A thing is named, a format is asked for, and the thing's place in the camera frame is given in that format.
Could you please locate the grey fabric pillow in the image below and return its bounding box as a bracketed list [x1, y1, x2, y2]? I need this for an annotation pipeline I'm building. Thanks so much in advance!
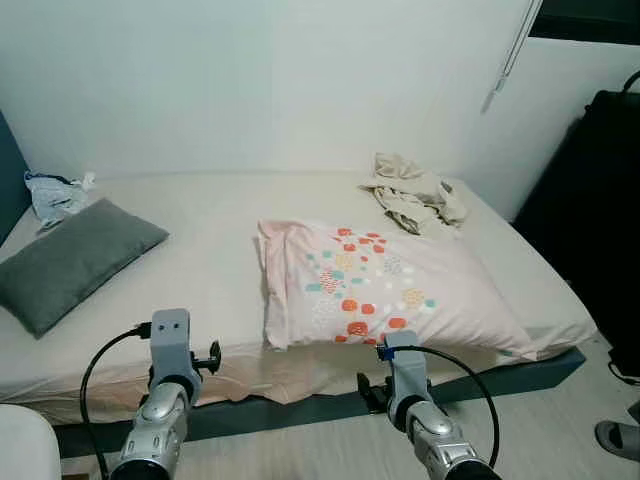
[0, 197, 170, 340]

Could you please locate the pink pillow with dotted print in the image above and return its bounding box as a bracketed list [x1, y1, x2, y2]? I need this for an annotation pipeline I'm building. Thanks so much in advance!
[254, 217, 537, 360]

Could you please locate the white plastic shell chair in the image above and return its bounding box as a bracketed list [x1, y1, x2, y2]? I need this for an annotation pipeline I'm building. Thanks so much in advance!
[0, 404, 63, 480]

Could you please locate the mattress with beige sheet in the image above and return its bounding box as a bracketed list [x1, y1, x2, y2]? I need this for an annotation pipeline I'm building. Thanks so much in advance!
[0, 167, 600, 427]

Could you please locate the crumpled beige cloth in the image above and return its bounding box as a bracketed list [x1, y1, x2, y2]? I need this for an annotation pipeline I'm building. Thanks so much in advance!
[357, 152, 470, 237]

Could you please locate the blue and white plastic bag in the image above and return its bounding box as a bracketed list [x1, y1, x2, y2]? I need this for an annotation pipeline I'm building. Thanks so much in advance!
[22, 169, 97, 234]

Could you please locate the grey slipper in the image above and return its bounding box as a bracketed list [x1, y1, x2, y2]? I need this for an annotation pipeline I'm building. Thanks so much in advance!
[594, 419, 640, 464]

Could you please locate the teal headboard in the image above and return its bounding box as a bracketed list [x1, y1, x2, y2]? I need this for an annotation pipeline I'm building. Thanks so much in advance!
[0, 108, 32, 247]

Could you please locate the white blind wand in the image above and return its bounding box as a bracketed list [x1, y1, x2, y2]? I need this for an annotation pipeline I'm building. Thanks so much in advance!
[482, 0, 547, 114]

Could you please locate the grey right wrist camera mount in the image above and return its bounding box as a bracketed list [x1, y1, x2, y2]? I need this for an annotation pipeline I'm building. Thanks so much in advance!
[381, 330, 432, 407]

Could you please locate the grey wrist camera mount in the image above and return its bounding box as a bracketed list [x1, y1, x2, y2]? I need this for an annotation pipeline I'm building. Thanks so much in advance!
[148, 308, 194, 387]
[381, 330, 432, 407]

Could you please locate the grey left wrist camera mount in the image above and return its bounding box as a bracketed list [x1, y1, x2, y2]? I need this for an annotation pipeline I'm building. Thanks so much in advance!
[148, 308, 194, 387]

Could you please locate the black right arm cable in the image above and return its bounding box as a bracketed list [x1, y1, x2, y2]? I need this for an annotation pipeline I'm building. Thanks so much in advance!
[385, 343, 500, 471]

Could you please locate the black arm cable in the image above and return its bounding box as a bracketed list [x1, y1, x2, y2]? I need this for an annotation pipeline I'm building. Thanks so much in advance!
[385, 343, 500, 471]
[77, 321, 154, 479]

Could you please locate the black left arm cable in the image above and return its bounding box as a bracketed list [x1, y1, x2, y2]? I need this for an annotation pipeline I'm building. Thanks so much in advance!
[77, 321, 154, 479]

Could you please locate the black floor cable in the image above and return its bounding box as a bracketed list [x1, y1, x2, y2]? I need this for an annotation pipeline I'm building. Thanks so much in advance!
[604, 340, 640, 390]

